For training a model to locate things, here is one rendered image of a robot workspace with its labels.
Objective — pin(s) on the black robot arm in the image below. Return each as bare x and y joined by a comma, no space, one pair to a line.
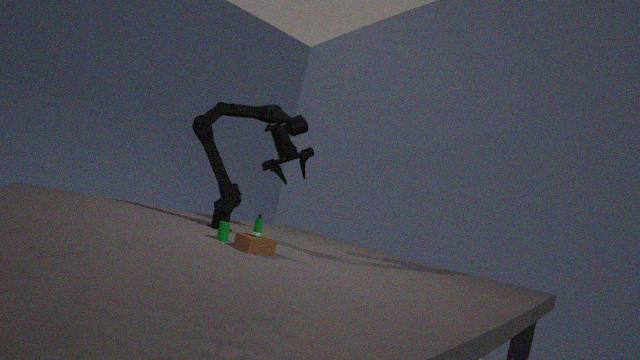
202,126

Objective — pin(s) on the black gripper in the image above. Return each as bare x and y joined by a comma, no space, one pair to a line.
285,150

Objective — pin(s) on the brown wooden block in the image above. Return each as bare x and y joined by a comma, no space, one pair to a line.
255,245

